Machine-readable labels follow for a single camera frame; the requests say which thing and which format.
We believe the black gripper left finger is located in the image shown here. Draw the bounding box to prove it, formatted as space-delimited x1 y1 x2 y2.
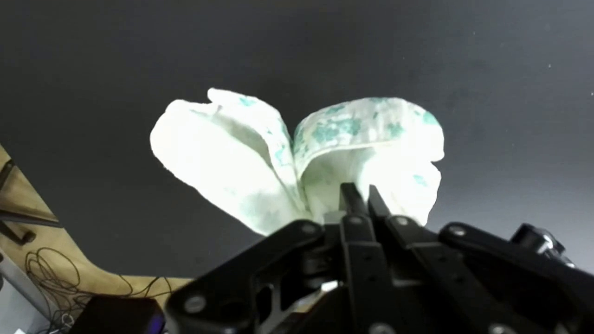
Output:
163 180 397 334

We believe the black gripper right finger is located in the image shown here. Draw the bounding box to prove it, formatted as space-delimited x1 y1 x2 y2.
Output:
366 184 594 334

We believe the white cloth with green stains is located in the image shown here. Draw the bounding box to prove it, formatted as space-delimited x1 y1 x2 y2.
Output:
149 86 448 238

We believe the black device with purple edge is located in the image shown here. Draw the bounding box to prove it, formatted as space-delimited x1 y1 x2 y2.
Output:
65 293 167 334

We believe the grey metal box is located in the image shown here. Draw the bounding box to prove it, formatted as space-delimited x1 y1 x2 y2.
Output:
0 251 54 334

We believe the small black metal tool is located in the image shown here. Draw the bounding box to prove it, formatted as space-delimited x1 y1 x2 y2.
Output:
0 217 37 247

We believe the thin black cable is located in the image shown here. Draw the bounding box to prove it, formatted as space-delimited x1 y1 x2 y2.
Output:
22 245 176 327

